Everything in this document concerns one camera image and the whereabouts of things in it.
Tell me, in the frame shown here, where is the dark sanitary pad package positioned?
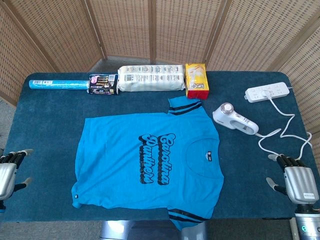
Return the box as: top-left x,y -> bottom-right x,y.
86,73 -> 120,96

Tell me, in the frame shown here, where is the white power strip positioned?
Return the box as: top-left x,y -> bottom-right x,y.
244,81 -> 291,103

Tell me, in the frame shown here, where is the blue printed t-shirt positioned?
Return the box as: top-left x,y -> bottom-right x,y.
71,96 -> 225,231

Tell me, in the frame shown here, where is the grey robot torso base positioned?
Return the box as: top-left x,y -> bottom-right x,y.
99,219 -> 208,240

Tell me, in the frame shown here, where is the dark teal table cloth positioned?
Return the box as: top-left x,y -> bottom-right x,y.
0,71 -> 320,222

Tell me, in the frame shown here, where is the blue plastic-wrapped roll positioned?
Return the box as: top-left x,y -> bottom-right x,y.
28,79 -> 90,90

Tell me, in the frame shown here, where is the white power cord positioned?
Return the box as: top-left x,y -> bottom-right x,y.
254,88 -> 313,161

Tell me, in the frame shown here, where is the long white tissue pack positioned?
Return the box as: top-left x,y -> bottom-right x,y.
117,64 -> 186,93

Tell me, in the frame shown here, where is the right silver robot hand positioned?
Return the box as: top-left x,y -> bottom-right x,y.
265,153 -> 316,206

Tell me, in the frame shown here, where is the wicker folding screen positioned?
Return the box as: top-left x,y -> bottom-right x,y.
0,0 -> 320,133

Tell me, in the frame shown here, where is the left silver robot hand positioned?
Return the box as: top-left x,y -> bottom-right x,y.
0,148 -> 35,201

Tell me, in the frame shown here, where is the yellow and red tissue pack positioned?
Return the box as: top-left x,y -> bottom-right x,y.
184,62 -> 210,100

